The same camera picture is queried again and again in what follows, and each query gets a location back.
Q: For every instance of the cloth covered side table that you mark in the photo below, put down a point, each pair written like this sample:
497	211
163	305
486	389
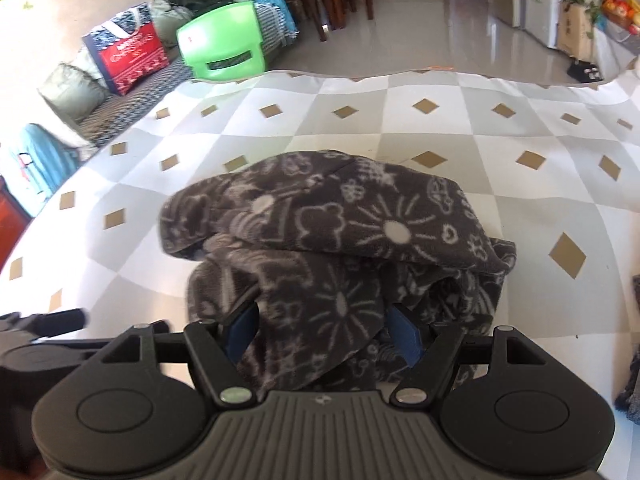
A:
612	55

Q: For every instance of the black slippers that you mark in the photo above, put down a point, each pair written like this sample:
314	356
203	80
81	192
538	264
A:
585	71

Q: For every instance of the teal clothing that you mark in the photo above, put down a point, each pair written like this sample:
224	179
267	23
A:
272	2

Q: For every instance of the cardboard box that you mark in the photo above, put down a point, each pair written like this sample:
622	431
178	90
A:
575	30

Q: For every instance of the green plastic chair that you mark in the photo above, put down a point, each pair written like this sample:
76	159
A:
220	50

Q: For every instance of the white chest freezer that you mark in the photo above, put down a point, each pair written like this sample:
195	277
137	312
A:
540	5

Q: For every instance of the red printed gift bag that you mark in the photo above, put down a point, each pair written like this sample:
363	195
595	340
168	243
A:
127	52

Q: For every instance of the diamond pattern table mat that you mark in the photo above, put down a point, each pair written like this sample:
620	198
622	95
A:
500	270

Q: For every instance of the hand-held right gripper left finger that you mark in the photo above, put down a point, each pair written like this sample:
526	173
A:
245	331

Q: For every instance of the grey doodle print fleece jacket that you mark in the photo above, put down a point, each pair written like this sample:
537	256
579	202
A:
325	220

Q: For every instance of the plain grey fleece garment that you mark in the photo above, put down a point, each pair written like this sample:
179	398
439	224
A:
631	402

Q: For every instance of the pale green cushion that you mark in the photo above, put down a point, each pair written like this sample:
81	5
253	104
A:
167	17
72	92

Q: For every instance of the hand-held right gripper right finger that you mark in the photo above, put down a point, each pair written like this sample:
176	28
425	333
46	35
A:
405	335

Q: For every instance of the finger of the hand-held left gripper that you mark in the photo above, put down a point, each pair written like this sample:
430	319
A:
55	321

